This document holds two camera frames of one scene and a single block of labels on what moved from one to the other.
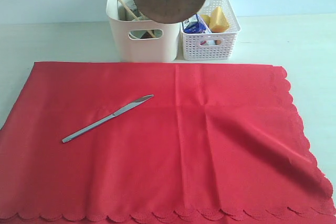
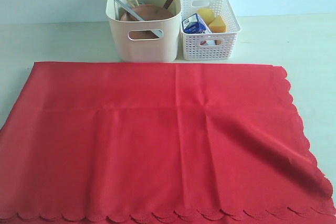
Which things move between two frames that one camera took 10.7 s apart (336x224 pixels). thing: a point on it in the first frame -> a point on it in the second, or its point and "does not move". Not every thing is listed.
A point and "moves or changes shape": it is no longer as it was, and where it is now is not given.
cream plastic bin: [143, 41] does not move
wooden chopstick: [128, 9] -> [128, 0]
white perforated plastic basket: [214, 46] does not move
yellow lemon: [206, 18] moves or changes shape
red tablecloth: [134, 142] does not move
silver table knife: [128, 107] -> [158, 33]
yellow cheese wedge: [218, 22] moves or changes shape
